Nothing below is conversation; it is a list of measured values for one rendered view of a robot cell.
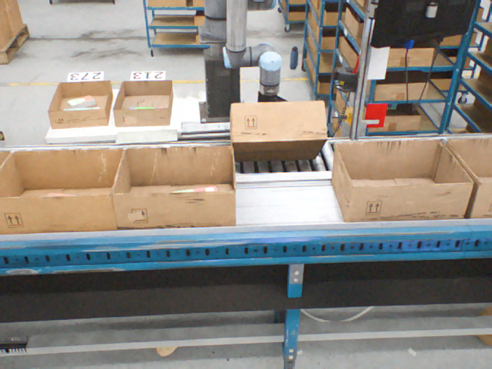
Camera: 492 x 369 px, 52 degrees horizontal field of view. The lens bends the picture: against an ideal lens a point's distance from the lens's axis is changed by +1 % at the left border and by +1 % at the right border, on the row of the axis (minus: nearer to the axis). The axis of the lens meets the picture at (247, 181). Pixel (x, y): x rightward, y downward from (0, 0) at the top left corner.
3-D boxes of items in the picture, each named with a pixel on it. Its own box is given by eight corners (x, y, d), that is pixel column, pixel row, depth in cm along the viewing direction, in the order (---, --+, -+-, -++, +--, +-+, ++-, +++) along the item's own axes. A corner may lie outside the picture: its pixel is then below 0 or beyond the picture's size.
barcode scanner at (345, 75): (328, 86, 244) (333, 64, 238) (351, 88, 245) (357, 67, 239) (330, 91, 238) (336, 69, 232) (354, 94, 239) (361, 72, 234)
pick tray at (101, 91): (113, 96, 293) (110, 79, 287) (108, 126, 261) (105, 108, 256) (62, 99, 289) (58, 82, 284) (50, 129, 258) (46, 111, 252)
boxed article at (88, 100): (96, 105, 281) (94, 99, 279) (73, 111, 274) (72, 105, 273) (90, 101, 286) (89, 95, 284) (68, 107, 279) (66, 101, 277)
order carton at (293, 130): (315, 159, 234) (312, 125, 238) (328, 139, 206) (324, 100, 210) (230, 162, 232) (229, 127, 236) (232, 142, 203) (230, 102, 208)
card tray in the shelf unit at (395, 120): (353, 102, 335) (356, 88, 329) (400, 102, 335) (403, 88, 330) (367, 131, 301) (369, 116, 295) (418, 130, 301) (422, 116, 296)
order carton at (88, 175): (131, 187, 191) (124, 148, 181) (118, 236, 166) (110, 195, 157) (23, 190, 189) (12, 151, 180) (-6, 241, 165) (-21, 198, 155)
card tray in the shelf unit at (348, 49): (340, 50, 362) (342, 36, 357) (382, 48, 364) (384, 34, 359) (354, 70, 329) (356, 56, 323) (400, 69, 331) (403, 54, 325)
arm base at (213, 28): (200, 26, 259) (199, 6, 253) (237, 25, 261) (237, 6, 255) (202, 40, 244) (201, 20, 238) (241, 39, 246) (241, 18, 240)
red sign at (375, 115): (383, 127, 252) (386, 103, 245) (384, 127, 251) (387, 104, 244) (351, 127, 251) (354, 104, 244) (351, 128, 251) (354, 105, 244)
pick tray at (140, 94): (173, 95, 293) (172, 79, 288) (170, 126, 261) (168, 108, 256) (124, 97, 292) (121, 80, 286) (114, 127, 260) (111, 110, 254)
